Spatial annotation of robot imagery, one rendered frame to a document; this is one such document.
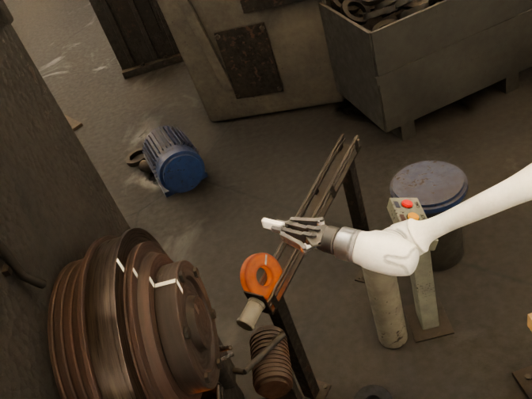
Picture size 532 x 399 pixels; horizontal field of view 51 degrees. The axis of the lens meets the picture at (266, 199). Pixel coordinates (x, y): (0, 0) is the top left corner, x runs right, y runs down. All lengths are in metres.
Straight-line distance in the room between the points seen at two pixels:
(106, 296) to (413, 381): 1.53
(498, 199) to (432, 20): 1.94
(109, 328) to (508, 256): 2.03
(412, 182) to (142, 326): 1.63
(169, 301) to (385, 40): 2.25
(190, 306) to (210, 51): 2.77
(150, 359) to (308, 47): 2.87
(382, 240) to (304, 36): 2.40
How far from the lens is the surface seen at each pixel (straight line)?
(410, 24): 3.15
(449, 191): 2.42
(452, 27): 3.31
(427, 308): 2.37
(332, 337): 2.52
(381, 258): 1.44
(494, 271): 2.68
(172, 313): 1.12
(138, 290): 1.13
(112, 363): 1.07
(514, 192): 1.38
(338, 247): 1.48
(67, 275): 1.22
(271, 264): 1.86
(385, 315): 2.26
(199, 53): 3.86
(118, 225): 1.61
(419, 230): 1.57
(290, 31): 3.68
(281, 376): 1.84
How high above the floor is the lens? 2.02
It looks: 38 degrees down
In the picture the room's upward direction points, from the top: 20 degrees counter-clockwise
